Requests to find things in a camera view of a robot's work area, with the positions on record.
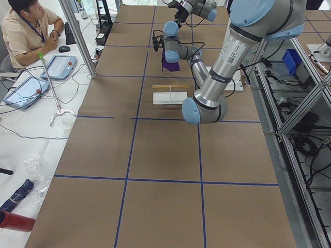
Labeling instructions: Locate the black computer mouse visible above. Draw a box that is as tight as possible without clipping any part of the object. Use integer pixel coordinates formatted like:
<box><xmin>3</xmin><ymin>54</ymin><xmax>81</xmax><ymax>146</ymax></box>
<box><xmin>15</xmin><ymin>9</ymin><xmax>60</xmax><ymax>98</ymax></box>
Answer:
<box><xmin>58</xmin><ymin>45</ymin><xmax>71</xmax><ymax>53</ymax></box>

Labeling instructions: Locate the blue plastic bin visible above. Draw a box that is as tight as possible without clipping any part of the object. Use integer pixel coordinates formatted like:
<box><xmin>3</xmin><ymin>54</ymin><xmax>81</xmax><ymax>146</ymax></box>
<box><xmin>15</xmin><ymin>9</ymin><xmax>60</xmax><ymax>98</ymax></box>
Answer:
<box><xmin>282</xmin><ymin>49</ymin><xmax>302</xmax><ymax>76</ymax></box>

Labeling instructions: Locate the blue teach pendant lower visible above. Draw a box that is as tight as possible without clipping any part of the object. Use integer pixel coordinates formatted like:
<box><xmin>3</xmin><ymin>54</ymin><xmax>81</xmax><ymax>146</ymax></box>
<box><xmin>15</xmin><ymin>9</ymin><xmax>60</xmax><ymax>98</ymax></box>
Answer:
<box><xmin>3</xmin><ymin>76</ymin><xmax>50</xmax><ymax>109</ymax></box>

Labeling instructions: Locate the crumpled clear plastic bag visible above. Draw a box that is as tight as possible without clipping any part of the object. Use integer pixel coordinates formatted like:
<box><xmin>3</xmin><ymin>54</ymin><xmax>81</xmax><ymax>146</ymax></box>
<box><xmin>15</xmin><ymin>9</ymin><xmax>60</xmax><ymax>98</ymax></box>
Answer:
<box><xmin>23</xmin><ymin>140</ymin><xmax>52</xmax><ymax>206</ymax></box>

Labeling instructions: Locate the purple towel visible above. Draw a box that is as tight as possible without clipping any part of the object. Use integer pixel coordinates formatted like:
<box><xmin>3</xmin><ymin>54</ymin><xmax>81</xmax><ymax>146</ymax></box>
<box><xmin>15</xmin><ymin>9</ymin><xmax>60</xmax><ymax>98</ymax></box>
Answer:
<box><xmin>161</xmin><ymin>50</ymin><xmax>180</xmax><ymax>72</ymax></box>

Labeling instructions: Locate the black keyboard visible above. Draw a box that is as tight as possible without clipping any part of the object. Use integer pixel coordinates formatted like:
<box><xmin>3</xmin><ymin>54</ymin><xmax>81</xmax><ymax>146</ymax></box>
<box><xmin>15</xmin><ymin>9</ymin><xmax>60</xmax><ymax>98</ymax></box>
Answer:
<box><xmin>64</xmin><ymin>22</ymin><xmax>76</xmax><ymax>45</ymax></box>

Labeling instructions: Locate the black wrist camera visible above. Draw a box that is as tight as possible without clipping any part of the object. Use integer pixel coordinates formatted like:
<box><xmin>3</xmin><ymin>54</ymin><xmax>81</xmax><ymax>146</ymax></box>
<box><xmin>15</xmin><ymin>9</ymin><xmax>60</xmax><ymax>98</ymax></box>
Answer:
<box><xmin>152</xmin><ymin>29</ymin><xmax>164</xmax><ymax>52</ymax></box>

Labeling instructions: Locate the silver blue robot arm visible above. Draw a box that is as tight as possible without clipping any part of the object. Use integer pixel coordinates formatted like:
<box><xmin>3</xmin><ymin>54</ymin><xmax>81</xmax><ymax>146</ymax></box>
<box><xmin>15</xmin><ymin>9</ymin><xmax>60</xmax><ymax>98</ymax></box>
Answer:
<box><xmin>163</xmin><ymin>0</ymin><xmax>306</xmax><ymax>125</ymax></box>
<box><xmin>167</xmin><ymin>0</ymin><xmax>218</xmax><ymax>24</ymax></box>

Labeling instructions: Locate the wooden rack rod left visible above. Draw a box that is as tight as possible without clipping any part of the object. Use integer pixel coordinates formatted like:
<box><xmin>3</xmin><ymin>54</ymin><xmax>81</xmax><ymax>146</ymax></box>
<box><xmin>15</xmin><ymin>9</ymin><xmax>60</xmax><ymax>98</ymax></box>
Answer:
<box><xmin>152</xmin><ymin>85</ymin><xmax>190</xmax><ymax>89</ymax></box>

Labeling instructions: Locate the red cylinder bottle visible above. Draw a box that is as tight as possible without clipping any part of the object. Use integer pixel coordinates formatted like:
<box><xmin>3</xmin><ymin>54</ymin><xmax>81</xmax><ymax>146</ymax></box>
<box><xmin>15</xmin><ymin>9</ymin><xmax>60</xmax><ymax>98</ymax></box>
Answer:
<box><xmin>1</xmin><ymin>211</ymin><xmax>36</xmax><ymax>232</ymax></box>

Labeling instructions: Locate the white towel rack base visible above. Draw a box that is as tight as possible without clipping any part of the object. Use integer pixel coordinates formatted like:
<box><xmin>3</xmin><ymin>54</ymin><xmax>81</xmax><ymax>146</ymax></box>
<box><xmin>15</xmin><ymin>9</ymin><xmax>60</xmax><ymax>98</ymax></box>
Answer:
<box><xmin>153</xmin><ymin>92</ymin><xmax>188</xmax><ymax>105</ymax></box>

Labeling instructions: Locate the seated person beige shirt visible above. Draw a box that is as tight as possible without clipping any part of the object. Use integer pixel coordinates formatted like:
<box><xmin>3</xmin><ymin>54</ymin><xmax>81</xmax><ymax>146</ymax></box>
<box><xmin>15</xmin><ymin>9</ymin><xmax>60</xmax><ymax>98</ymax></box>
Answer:
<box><xmin>2</xmin><ymin>1</ymin><xmax>64</xmax><ymax>71</ymax></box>

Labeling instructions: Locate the blue teach pendant upper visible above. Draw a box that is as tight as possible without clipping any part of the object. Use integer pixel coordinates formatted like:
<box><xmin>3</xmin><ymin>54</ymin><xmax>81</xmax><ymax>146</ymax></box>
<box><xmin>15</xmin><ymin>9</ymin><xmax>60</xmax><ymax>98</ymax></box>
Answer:
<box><xmin>46</xmin><ymin>55</ymin><xmax>77</xmax><ymax>81</ymax></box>

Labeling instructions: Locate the aluminium frame post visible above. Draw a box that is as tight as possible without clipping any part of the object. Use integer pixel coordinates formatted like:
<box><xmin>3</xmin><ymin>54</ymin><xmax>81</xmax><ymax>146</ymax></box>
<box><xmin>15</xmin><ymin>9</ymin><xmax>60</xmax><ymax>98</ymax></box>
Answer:
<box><xmin>59</xmin><ymin>0</ymin><xmax>96</xmax><ymax>79</ymax></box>

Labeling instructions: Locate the blue teach pendant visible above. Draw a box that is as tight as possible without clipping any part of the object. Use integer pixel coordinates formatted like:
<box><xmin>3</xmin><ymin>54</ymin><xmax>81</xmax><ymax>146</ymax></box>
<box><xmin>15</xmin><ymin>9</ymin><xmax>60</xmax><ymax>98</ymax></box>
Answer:
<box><xmin>3</xmin><ymin>76</ymin><xmax>50</xmax><ymax>109</ymax></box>
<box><xmin>46</xmin><ymin>55</ymin><xmax>77</xmax><ymax>81</ymax></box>

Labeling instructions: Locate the reacher grabber stick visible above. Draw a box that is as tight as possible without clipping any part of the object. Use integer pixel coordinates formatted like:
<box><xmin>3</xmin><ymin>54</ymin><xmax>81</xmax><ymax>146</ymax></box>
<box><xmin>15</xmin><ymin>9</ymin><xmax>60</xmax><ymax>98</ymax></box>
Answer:
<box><xmin>37</xmin><ymin>52</ymin><xmax>74</xmax><ymax>127</ymax></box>

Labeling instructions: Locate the folded dark blue umbrella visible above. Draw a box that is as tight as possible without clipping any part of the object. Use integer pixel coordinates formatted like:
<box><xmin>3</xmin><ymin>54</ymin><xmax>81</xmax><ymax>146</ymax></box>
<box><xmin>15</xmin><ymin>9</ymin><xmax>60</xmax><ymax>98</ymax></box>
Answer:
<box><xmin>1</xmin><ymin>179</ymin><xmax>34</xmax><ymax>212</ymax></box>

